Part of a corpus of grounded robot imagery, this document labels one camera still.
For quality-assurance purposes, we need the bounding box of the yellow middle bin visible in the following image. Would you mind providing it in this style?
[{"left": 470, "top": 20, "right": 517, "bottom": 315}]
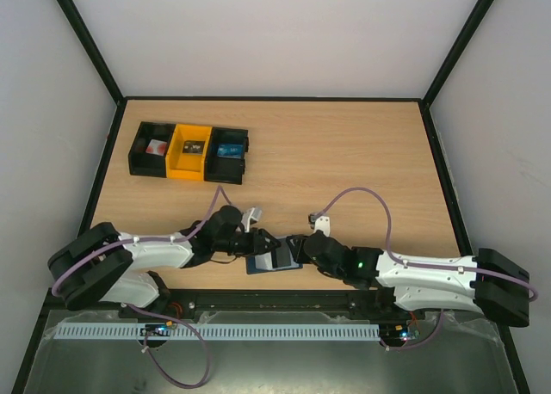
[{"left": 166, "top": 124, "right": 213, "bottom": 182}]

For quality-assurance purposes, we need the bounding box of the right black bin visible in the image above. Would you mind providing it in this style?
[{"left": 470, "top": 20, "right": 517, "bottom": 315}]
[{"left": 203, "top": 127, "right": 249, "bottom": 185}]

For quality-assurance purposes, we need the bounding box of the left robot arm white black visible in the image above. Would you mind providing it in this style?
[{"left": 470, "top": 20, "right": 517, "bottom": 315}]
[{"left": 47, "top": 205, "right": 281, "bottom": 311}]

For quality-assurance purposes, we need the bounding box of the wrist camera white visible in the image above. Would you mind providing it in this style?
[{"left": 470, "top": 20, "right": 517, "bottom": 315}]
[
  {"left": 241, "top": 206, "right": 263, "bottom": 232},
  {"left": 308, "top": 213, "right": 331, "bottom": 237}
]

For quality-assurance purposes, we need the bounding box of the light blue slotted cable duct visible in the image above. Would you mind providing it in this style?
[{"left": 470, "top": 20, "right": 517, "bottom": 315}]
[{"left": 53, "top": 323, "right": 380, "bottom": 342}]

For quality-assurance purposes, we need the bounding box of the white red card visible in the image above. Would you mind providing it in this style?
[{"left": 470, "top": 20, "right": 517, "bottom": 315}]
[{"left": 145, "top": 139, "right": 167, "bottom": 157}]

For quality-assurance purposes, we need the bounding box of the blue card holder wallet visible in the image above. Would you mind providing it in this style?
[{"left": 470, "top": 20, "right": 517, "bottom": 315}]
[{"left": 246, "top": 253, "right": 303, "bottom": 274}]

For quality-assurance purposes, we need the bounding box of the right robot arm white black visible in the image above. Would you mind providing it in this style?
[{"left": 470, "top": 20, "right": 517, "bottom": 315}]
[{"left": 286, "top": 231, "right": 534, "bottom": 328}]

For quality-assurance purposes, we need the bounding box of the black bin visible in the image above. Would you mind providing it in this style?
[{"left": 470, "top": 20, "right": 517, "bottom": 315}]
[
  {"left": 128, "top": 121, "right": 176, "bottom": 178},
  {"left": 203, "top": 127, "right": 249, "bottom": 185}
]

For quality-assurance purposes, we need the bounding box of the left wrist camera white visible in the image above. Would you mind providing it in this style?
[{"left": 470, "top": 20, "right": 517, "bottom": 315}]
[{"left": 241, "top": 206, "right": 263, "bottom": 232}]

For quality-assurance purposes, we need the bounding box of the blue white credit card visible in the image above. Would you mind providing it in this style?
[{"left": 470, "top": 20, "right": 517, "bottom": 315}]
[{"left": 217, "top": 144, "right": 243, "bottom": 158}]

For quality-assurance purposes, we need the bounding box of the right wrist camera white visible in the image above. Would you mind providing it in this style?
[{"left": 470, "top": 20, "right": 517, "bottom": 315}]
[{"left": 308, "top": 213, "right": 331, "bottom": 237}]

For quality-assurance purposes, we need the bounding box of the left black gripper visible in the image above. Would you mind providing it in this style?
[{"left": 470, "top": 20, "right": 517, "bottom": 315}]
[{"left": 214, "top": 228, "right": 281, "bottom": 259}]

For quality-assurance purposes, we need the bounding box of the black aluminium frame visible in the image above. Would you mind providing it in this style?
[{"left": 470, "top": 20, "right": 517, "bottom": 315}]
[{"left": 11, "top": 0, "right": 530, "bottom": 393}]

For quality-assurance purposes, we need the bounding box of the black VIP credit card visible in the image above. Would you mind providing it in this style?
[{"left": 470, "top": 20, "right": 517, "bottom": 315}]
[{"left": 183, "top": 140, "right": 205, "bottom": 155}]

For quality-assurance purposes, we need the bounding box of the left black bin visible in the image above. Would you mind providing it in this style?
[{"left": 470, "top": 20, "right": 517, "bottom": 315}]
[{"left": 128, "top": 121, "right": 176, "bottom": 178}]

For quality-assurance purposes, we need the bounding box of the grey metal sheet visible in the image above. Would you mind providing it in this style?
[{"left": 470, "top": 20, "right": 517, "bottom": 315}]
[{"left": 24, "top": 311, "right": 517, "bottom": 393}]

